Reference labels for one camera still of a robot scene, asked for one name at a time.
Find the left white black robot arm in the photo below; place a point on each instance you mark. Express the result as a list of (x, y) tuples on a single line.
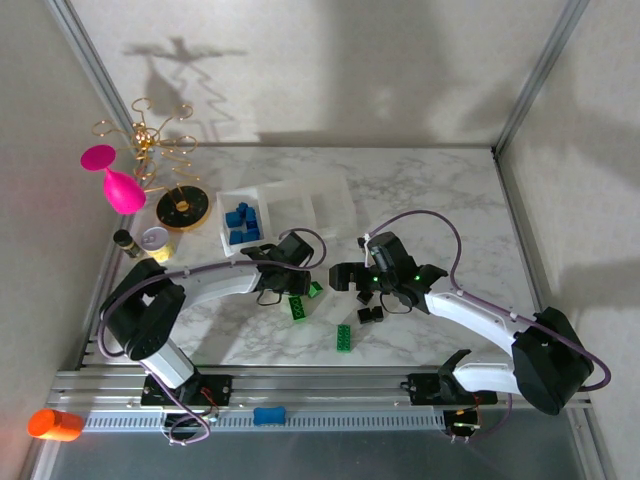
[(220, 285)]

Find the aluminium mounting rail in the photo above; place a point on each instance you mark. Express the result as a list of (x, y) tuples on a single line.
[(320, 387)]

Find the small green lego brick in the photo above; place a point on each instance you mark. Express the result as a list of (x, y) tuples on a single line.
[(315, 289)]

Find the black-lid spice jar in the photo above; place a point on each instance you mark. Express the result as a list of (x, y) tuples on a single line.
[(122, 239)]

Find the small black electronics box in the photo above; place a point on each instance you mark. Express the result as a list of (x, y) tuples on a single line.
[(187, 424), (462, 425)]

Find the long green lego brick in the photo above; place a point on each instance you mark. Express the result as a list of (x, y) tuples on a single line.
[(298, 307), (343, 339)]

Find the orange plastic cylinder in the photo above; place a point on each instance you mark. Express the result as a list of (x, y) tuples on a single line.
[(55, 425)]

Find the long blue lego brick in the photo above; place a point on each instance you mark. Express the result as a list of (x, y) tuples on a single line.
[(236, 237)]

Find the blue bone-shaped toy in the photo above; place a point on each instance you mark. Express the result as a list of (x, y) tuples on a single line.
[(269, 416)]

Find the aluminium upright frame post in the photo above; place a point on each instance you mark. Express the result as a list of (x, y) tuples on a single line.
[(539, 75), (93, 75)]

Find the yellow can silver lid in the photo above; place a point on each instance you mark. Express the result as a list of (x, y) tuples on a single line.
[(157, 240)]

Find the grey metal panel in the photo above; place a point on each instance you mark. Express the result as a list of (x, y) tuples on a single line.
[(320, 457)]

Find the white three-compartment container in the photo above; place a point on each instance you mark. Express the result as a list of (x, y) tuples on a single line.
[(290, 210)]

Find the small blue lego brick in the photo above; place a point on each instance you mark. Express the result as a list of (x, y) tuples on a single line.
[(243, 207)]

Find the aluminium table side rail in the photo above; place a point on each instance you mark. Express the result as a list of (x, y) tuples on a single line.
[(527, 240), (106, 260)]

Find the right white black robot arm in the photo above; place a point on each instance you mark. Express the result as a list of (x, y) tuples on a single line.
[(470, 315)]

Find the pink plastic goblet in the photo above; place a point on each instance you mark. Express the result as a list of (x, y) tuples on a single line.
[(122, 192)]

